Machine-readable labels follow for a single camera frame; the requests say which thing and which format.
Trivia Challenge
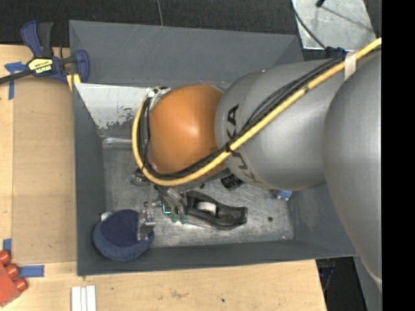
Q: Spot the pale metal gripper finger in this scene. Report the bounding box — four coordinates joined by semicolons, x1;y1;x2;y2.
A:
137;208;157;242

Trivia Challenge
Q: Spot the dark blue round cloth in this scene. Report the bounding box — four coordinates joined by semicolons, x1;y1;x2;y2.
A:
92;209;156;262

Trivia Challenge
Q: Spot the black tape dispenser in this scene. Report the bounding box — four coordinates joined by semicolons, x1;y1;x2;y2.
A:
184;189;249;231

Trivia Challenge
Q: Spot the pale wood board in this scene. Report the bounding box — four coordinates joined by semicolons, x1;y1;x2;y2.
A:
12;45;78;266

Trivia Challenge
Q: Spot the small blue object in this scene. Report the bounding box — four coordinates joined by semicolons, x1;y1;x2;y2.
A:
271;189;294;202

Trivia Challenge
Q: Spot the grey metal bin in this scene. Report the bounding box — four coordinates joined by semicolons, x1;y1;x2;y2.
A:
68;19;358;277

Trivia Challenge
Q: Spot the red knobbed block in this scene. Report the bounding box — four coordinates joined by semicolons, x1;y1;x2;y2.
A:
0;249;29;308

